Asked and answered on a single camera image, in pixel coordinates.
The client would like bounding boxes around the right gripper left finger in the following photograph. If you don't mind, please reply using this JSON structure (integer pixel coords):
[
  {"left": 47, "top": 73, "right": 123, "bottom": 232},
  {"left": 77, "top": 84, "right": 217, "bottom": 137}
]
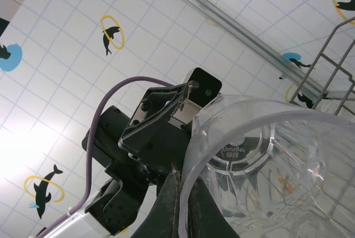
[{"left": 130, "top": 163, "right": 181, "bottom": 238}]

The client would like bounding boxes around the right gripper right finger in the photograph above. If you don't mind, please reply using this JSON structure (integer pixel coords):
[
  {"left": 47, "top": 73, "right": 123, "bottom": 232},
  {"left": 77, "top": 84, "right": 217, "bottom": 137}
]
[{"left": 189, "top": 178, "right": 241, "bottom": 238}]

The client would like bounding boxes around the clear plastic cup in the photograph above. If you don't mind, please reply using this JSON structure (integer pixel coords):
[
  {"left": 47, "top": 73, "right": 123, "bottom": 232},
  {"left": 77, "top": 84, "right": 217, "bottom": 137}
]
[{"left": 179, "top": 93, "right": 355, "bottom": 238}]

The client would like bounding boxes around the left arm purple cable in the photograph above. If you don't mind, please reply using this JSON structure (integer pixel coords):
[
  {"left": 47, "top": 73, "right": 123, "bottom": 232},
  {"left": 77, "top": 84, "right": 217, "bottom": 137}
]
[{"left": 34, "top": 75, "right": 184, "bottom": 236}]

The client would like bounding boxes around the aluminium frame post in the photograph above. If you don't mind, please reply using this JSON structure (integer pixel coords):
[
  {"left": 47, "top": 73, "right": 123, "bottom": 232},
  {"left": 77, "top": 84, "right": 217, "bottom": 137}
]
[{"left": 146, "top": 0, "right": 329, "bottom": 97}]

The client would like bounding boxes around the grey wire dish rack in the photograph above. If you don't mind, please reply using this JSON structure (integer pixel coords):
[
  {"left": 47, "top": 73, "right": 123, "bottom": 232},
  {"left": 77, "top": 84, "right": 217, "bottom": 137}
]
[{"left": 288, "top": 16, "right": 355, "bottom": 128}]

